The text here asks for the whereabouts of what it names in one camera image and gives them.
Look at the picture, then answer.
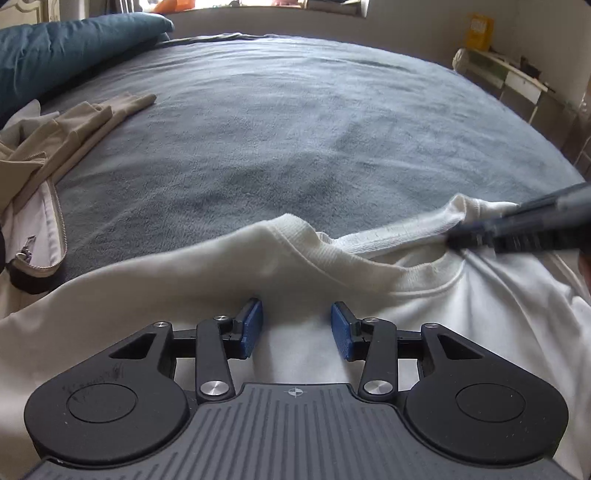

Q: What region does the orange bag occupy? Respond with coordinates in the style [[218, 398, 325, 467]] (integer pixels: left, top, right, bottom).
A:
[[148, 0, 195, 14]]

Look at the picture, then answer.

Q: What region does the white sweatshirt with orange print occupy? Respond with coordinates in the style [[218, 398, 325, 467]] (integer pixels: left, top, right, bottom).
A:
[[0, 194, 591, 480]]

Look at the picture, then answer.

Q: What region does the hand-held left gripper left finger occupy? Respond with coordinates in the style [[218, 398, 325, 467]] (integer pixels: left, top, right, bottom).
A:
[[91, 298, 265, 403]]

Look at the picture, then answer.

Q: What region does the small black desk object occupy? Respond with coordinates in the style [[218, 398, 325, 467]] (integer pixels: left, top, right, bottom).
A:
[[519, 55, 543, 79]]

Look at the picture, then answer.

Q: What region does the yellow box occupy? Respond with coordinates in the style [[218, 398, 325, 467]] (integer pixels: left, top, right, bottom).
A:
[[464, 14, 495, 51]]

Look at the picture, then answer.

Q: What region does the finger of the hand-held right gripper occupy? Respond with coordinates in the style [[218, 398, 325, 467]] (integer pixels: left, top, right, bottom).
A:
[[501, 182, 591, 219], [445, 208, 591, 254]]

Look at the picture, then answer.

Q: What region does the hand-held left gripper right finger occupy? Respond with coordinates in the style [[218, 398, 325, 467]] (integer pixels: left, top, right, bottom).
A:
[[331, 301, 503, 404]]

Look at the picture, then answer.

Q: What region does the blue duvet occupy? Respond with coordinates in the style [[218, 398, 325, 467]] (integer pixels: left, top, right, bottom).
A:
[[0, 11, 175, 125]]

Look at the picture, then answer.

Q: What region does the grey bed blanket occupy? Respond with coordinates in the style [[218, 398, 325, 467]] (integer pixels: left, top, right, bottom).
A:
[[0, 32, 585, 287]]

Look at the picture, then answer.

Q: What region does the beige zip jacket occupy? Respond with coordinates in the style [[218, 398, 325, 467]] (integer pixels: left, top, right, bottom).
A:
[[0, 92, 158, 296]]

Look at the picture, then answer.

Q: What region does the white desk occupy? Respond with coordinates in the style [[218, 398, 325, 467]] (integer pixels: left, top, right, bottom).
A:
[[466, 46, 578, 148]]

